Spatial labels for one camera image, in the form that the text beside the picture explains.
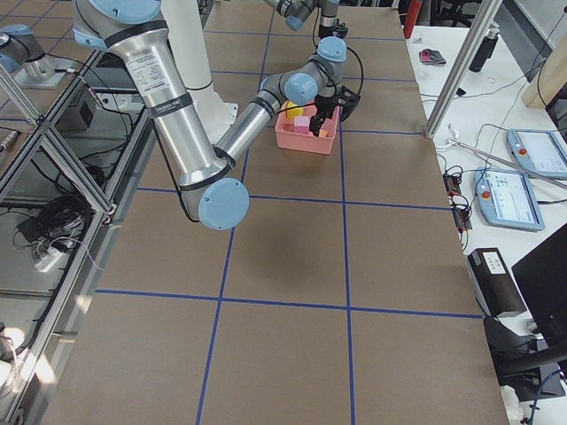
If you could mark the yellow foam cube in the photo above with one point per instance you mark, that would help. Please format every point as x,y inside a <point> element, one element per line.
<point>291,110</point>

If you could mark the red grey cloth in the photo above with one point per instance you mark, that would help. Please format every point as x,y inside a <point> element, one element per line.
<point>431,57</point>

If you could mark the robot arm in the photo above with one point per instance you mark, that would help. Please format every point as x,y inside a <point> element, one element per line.
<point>162,46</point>
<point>296,13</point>

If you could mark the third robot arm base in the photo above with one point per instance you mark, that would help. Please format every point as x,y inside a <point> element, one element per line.
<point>24,58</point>

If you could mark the pink foam cube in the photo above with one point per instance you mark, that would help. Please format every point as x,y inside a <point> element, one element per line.
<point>301,125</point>

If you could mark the white power strip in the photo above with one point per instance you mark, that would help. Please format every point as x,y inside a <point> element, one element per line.
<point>48,260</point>

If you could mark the near teach pendant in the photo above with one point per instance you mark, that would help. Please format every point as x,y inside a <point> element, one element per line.
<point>506,199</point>

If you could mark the far teach pendant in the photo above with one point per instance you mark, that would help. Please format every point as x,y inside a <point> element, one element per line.
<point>538,150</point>

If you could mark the aluminium frame rails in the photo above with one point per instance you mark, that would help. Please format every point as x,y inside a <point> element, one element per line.
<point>63,189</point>

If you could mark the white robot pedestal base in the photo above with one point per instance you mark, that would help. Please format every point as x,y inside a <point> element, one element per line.
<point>189,50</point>

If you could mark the black box with label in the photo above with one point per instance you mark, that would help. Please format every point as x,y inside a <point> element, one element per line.
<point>494,286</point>

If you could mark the pink plastic bin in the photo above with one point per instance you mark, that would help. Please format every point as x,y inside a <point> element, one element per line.
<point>287,139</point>

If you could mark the black water bottle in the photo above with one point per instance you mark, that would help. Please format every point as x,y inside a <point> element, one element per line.
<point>485,50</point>

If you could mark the grey control box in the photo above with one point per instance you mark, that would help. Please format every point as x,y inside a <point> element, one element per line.
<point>78,115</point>

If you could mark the red fire extinguisher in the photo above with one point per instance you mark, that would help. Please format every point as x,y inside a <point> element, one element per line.
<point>412,14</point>

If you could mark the teach pendant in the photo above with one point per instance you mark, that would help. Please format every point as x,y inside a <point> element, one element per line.
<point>506,199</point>
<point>538,150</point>

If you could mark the aluminium frame post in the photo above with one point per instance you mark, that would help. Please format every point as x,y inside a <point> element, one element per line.
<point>472,41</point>

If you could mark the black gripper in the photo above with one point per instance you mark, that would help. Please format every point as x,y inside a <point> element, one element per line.
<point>323,106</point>

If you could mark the small circuit board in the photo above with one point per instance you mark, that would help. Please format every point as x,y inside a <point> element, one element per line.
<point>452,183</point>

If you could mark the black computer monitor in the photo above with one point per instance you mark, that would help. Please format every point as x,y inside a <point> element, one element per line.
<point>541,277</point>

